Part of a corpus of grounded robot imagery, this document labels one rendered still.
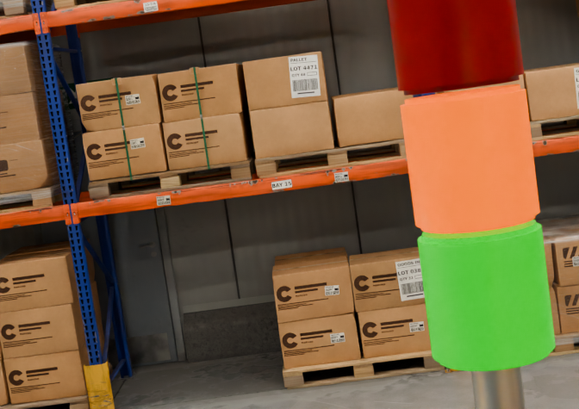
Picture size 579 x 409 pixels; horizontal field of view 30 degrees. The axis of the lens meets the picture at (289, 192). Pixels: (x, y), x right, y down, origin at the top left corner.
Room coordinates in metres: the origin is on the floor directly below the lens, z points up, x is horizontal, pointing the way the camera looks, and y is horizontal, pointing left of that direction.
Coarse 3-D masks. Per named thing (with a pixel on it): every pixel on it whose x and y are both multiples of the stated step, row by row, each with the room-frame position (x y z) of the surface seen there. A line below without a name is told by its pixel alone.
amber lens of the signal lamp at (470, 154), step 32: (448, 96) 0.41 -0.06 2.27; (480, 96) 0.41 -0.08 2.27; (512, 96) 0.41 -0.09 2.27; (416, 128) 0.42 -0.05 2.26; (448, 128) 0.41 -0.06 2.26; (480, 128) 0.41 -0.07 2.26; (512, 128) 0.41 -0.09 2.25; (416, 160) 0.42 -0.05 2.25; (448, 160) 0.41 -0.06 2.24; (480, 160) 0.41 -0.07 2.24; (512, 160) 0.41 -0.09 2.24; (416, 192) 0.43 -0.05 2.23; (448, 192) 0.41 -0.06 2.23; (480, 192) 0.41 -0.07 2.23; (512, 192) 0.41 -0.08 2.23; (416, 224) 0.43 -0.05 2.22; (448, 224) 0.41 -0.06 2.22; (480, 224) 0.41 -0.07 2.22; (512, 224) 0.41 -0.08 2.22
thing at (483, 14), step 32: (416, 0) 0.41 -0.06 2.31; (448, 0) 0.41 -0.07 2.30; (480, 0) 0.41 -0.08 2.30; (512, 0) 0.42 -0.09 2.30; (416, 32) 0.41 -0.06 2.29; (448, 32) 0.41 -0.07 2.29; (480, 32) 0.41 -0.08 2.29; (512, 32) 0.42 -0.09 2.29; (416, 64) 0.42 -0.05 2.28; (448, 64) 0.41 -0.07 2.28; (480, 64) 0.41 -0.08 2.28; (512, 64) 0.41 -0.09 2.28
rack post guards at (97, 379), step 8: (88, 368) 7.84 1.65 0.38; (96, 368) 7.84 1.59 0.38; (104, 368) 7.85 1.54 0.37; (88, 376) 7.84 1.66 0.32; (96, 376) 7.84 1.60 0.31; (104, 376) 7.84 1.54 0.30; (88, 384) 7.84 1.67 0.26; (96, 384) 7.84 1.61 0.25; (104, 384) 7.84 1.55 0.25; (88, 392) 7.86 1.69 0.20; (96, 392) 7.84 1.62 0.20; (104, 392) 7.84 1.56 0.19; (96, 400) 7.84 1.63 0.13; (104, 400) 7.84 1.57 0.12; (112, 400) 7.88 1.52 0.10; (96, 408) 7.84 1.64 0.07; (104, 408) 7.84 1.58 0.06; (112, 408) 7.86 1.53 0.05
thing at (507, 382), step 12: (480, 372) 0.43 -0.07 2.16; (492, 372) 0.42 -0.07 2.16; (504, 372) 0.42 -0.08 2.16; (516, 372) 0.43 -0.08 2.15; (480, 384) 0.43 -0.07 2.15; (492, 384) 0.42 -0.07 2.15; (504, 384) 0.42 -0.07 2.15; (516, 384) 0.43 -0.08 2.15; (480, 396) 0.43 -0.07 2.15; (492, 396) 0.42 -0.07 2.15; (504, 396) 0.42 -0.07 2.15; (516, 396) 0.42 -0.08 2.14; (480, 408) 0.43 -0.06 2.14; (492, 408) 0.42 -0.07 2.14; (504, 408) 0.42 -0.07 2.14; (516, 408) 0.42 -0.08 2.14
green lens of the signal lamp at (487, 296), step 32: (448, 256) 0.41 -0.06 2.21; (480, 256) 0.41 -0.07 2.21; (512, 256) 0.41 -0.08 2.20; (544, 256) 0.42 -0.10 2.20; (448, 288) 0.41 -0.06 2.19; (480, 288) 0.41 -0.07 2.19; (512, 288) 0.41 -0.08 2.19; (544, 288) 0.42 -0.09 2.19; (448, 320) 0.42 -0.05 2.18; (480, 320) 0.41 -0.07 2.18; (512, 320) 0.41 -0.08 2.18; (544, 320) 0.42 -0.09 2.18; (448, 352) 0.42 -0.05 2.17; (480, 352) 0.41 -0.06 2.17; (512, 352) 0.41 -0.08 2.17; (544, 352) 0.41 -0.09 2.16
